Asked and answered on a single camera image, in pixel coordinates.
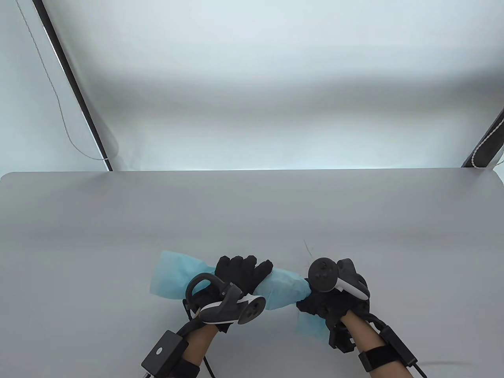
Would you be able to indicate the person's left hand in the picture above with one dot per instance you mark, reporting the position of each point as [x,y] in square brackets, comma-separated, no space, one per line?
[240,271]

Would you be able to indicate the person's right hand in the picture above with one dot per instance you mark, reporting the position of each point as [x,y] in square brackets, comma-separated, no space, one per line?
[327,305]

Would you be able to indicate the light blue gift wrapping paper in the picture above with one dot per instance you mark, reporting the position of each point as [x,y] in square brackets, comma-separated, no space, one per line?
[287,287]

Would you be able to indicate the person's right forearm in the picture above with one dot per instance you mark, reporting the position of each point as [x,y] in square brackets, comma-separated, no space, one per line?
[362,332]

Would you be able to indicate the black and white controller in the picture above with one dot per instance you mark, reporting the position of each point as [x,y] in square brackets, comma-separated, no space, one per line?
[232,309]
[323,273]

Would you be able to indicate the black sensor box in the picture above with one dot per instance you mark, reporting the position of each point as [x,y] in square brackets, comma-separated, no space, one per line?
[163,352]
[397,346]

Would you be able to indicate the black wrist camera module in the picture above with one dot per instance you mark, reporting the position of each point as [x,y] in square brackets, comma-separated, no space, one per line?
[341,338]

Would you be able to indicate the black frame pole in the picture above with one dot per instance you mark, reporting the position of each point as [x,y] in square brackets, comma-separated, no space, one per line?
[71,82]
[486,143]

